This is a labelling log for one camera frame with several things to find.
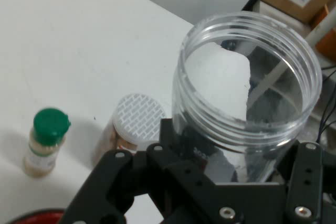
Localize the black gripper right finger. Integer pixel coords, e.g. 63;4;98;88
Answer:
277;141;336;224

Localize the green cap spice bottle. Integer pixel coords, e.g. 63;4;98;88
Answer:
23;107;72;179

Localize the white lid spice jar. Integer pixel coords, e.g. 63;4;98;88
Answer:
93;93;167;167

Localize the white metal bar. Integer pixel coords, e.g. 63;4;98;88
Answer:
304;5;336;48

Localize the plain brown cardboard box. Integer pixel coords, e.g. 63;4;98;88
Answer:
313;5;336;60

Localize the red bowl with black rim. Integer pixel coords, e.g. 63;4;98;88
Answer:
5;207;67;224

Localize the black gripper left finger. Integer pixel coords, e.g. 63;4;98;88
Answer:
61;118;216;224

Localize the clear plastic jar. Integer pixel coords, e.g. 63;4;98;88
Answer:
172;10;323;184

